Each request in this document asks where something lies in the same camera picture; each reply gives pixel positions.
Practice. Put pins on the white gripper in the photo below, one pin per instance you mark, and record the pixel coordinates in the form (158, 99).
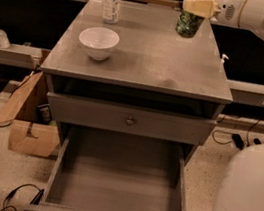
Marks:
(227, 13)

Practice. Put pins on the grey wooden drawer cabinet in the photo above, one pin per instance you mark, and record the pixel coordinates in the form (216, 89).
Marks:
(152, 67)

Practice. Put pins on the closed grey top drawer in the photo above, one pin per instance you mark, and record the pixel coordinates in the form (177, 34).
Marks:
(128, 119)

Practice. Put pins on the green soda can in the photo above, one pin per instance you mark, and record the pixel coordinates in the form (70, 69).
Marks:
(188, 24)

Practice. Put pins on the white ceramic bowl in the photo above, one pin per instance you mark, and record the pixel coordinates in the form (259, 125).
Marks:
(99, 42)

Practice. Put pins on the brown cardboard box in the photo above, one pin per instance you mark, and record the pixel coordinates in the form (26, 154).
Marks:
(28, 132)

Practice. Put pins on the white pump dispenser top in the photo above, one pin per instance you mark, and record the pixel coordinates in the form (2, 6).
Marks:
(224, 58)

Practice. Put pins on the open grey middle drawer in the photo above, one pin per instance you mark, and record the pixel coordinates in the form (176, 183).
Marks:
(100, 170)

